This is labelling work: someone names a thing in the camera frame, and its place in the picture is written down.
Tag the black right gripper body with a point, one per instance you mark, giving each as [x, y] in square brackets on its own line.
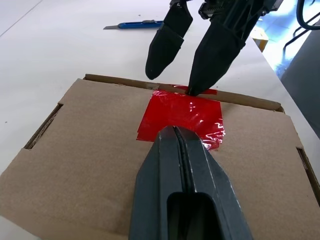
[240, 7]

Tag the brown cardboard box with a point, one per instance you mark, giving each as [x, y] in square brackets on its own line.
[75, 155]

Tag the black metal frame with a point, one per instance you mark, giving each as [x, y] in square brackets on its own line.
[297, 35]

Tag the red tape patch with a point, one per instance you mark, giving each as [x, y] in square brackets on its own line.
[177, 112]

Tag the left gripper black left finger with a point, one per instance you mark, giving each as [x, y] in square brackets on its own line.
[155, 190]

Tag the pale yellow block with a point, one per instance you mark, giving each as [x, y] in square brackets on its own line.
[260, 40]

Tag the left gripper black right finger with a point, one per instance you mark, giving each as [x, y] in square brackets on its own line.
[212, 180]

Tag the blue utility knife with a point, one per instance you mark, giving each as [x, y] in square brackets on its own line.
[135, 25]

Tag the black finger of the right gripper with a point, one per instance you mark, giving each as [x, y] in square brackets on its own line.
[215, 57]
[166, 47]

